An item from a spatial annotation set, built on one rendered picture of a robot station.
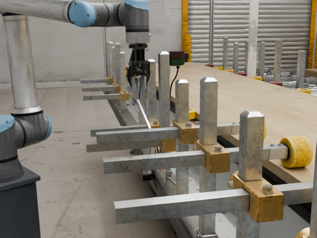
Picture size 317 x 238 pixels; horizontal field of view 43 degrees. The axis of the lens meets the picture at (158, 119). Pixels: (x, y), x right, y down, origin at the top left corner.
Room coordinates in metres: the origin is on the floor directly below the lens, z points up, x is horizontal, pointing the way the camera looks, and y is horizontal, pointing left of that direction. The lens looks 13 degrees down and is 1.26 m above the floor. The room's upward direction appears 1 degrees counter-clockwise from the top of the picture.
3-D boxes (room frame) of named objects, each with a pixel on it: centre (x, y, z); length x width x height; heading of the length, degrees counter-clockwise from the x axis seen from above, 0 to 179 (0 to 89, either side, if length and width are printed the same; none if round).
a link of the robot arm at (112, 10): (1.61, 0.18, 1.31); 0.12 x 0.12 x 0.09; 58
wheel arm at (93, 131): (1.67, 0.07, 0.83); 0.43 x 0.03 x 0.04; 102
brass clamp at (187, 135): (1.21, -0.08, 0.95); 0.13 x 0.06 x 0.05; 12
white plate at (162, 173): (1.50, 0.01, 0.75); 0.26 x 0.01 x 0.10; 12
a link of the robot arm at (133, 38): (1.56, 0.07, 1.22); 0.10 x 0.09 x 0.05; 102
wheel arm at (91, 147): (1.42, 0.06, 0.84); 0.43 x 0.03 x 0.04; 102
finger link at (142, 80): (1.56, 0.06, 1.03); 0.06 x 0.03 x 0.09; 12
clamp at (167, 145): (1.45, -0.03, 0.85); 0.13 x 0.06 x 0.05; 12
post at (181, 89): (1.23, -0.07, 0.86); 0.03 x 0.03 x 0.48; 12
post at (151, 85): (1.72, 0.03, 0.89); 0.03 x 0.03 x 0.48; 12
